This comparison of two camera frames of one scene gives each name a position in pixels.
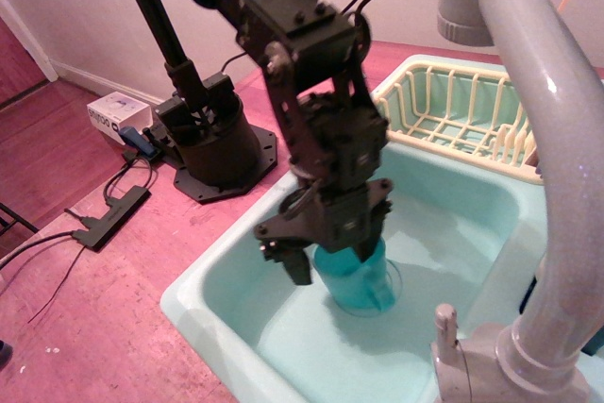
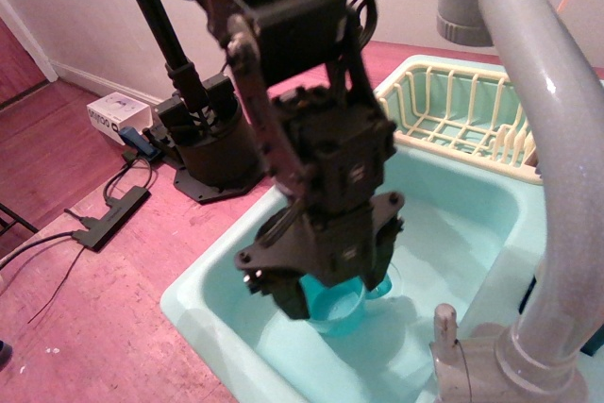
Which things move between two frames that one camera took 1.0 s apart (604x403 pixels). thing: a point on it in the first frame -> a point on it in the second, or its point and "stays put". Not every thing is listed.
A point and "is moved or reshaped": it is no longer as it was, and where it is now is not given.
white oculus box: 116,111 stays put
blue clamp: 132,137 stays put
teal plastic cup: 362,284 is moved or reshaped
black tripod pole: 182,72 stays put
